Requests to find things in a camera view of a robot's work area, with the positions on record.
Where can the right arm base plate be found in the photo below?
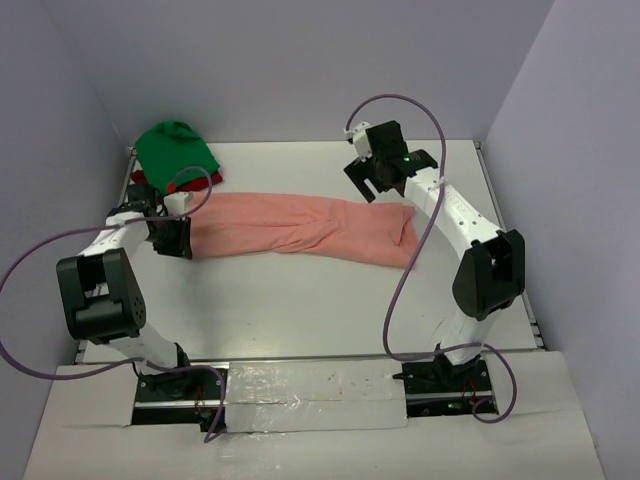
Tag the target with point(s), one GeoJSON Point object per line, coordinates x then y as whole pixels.
{"type": "Point", "coordinates": [435, 388]}

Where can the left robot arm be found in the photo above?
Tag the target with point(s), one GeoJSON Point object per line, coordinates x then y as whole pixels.
{"type": "Point", "coordinates": [103, 302]}

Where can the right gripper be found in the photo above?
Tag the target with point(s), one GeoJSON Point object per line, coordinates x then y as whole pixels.
{"type": "Point", "coordinates": [360, 171]}

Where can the green folded t shirt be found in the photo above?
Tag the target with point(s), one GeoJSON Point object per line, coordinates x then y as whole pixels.
{"type": "Point", "coordinates": [172, 152]}

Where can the red folded t shirt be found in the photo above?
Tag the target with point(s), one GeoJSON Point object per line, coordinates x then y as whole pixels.
{"type": "Point", "coordinates": [197, 184]}

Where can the pink t shirt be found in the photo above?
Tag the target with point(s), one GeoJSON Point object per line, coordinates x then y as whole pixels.
{"type": "Point", "coordinates": [231, 224]}

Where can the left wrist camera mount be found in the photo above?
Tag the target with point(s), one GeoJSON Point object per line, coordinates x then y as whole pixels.
{"type": "Point", "coordinates": [176, 202]}

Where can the silver taped panel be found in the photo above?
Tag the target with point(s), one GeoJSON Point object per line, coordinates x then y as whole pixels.
{"type": "Point", "coordinates": [332, 395]}

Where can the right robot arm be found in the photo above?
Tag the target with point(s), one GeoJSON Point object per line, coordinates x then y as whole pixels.
{"type": "Point", "coordinates": [491, 270]}

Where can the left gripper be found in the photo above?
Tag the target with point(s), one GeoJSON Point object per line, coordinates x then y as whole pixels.
{"type": "Point", "coordinates": [182, 246]}

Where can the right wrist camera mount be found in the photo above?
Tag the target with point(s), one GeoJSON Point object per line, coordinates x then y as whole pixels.
{"type": "Point", "coordinates": [358, 138]}

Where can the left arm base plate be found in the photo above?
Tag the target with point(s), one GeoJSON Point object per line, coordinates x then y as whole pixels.
{"type": "Point", "coordinates": [188, 398]}

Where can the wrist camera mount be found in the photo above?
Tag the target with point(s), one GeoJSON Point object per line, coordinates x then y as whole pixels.
{"type": "Point", "coordinates": [358, 138]}
{"type": "Point", "coordinates": [176, 202]}

